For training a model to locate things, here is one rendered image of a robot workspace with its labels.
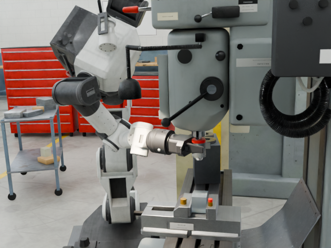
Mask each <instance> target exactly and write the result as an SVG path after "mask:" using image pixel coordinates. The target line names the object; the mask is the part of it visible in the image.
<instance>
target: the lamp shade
mask: <svg viewBox="0 0 331 248"><path fill-rule="evenodd" d="M118 95H119V99H122V100H133V99H140V98H141V87H140V84H139V82H138V81H137V80H135V79H132V78H129V79H128V78H126V79H124V80H123V81H122V82H120V85H119V88H118Z"/></svg>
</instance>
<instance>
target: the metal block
mask: <svg viewBox="0 0 331 248"><path fill-rule="evenodd" d="M207 201H208V191H204V190H194V191H193V194H192V213H206V205H207Z"/></svg>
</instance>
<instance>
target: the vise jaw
mask: <svg viewBox="0 0 331 248"><path fill-rule="evenodd" d="M183 197H184V198H186V199H187V204H185V205H181V204H180V198H183ZM191 213H192V193H183V194H182V195H181V196H179V198H178V201H177V203H176V206H175V208H174V210H173V217H186V218H188V217H190V216H191Z"/></svg>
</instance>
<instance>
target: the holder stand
mask: <svg viewBox="0 0 331 248"><path fill-rule="evenodd" d="M203 138H205V139H206V142H209V143H211V148H210V149H206V157H204V158H203V159H202V160H196V159H195V158H194V157H193V172H194V180H195V184H220V183H221V146H220V143H219V140H218V138H217V135H216V133H213V132H206V136H205V137H203Z"/></svg>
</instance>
